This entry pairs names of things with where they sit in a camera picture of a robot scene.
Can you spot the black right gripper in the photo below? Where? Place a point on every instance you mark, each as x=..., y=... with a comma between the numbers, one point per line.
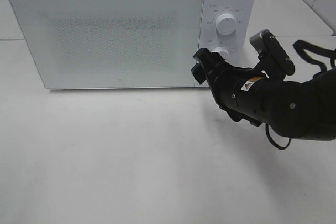
x=238, y=91

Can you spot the white microwave door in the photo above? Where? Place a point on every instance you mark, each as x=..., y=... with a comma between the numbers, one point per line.
x=91, y=44

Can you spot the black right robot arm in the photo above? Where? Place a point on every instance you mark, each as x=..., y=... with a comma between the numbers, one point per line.
x=302, y=110

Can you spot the lower white round knob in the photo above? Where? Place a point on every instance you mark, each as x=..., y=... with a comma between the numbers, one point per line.
x=223, y=51

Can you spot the white round knob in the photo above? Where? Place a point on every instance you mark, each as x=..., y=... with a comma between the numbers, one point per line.
x=226, y=23
x=223, y=51

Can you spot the upper white round knob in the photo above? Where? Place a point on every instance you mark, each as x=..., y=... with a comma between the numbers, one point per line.
x=226, y=23

